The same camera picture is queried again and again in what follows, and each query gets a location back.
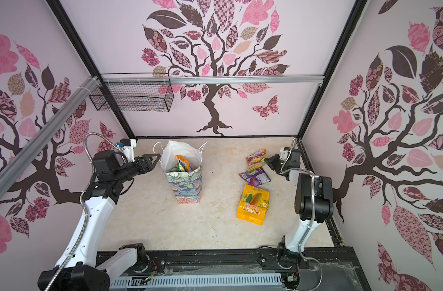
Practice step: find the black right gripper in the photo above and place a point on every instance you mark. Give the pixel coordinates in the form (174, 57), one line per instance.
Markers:
(272, 162)

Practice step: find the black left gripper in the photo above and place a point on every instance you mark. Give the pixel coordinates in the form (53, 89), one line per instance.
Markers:
(147, 158)

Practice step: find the purple Fox's candy packet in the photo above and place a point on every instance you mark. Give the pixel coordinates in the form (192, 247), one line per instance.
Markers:
(255, 177)

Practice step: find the orange red Fox's candy packet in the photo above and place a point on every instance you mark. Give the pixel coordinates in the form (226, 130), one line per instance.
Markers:
(184, 161)

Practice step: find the floral white paper bag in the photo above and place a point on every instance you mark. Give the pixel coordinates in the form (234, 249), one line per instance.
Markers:
(186, 186)

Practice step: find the light green Fox's candy packet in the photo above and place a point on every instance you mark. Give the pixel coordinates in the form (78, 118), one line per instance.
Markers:
(178, 168)

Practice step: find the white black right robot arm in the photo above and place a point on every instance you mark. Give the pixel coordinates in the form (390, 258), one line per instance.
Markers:
(313, 201)

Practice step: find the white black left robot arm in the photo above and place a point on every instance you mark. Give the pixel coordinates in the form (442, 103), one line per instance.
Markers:
(77, 268)

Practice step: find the yellow snack packet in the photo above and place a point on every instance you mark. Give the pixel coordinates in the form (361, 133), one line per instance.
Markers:
(253, 205)

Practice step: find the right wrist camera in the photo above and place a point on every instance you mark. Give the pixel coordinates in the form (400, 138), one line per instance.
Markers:
(284, 153)

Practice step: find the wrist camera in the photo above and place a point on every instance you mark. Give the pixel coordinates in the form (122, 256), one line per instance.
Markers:
(284, 153)
(127, 146)

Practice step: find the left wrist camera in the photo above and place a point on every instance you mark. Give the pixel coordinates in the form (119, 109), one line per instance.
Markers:
(127, 146)

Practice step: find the black wire basket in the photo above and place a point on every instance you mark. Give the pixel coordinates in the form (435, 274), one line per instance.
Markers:
(150, 93)

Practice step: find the rear aluminium rail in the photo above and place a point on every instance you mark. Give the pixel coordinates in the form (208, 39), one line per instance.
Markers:
(223, 79)

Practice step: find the aluminium rail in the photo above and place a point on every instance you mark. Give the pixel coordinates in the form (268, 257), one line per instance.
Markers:
(223, 79)
(21, 161)

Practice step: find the left aluminium rail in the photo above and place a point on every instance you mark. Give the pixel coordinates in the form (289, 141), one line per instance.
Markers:
(21, 161)

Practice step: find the black base frame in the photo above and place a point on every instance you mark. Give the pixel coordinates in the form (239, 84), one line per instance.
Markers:
(321, 269)

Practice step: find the white slotted cable duct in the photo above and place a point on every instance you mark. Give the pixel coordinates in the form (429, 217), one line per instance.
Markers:
(181, 282)

